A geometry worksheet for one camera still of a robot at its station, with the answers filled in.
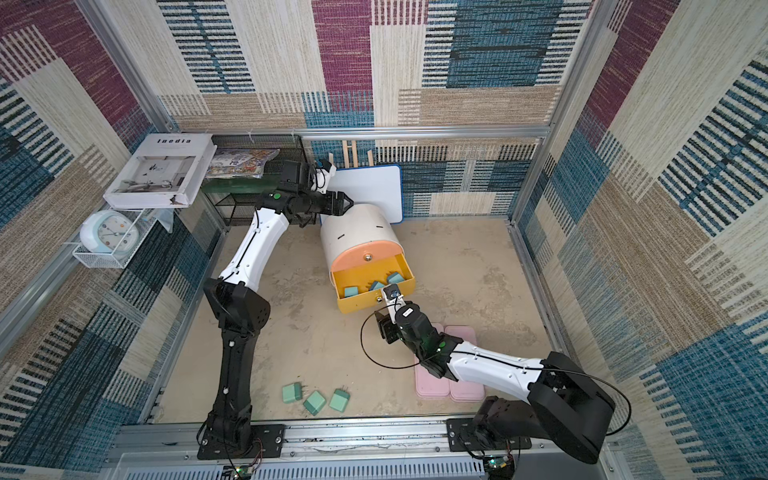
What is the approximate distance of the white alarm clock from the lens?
629 millimetres

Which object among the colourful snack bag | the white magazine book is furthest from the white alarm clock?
the colourful snack bag

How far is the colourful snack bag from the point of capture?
83 centimetres

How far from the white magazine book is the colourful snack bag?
0.12ft

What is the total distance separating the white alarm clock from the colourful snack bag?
0.23m

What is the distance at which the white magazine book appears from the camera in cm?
71

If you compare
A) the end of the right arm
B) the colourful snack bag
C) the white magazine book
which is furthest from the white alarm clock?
the end of the right arm

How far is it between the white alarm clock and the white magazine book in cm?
5
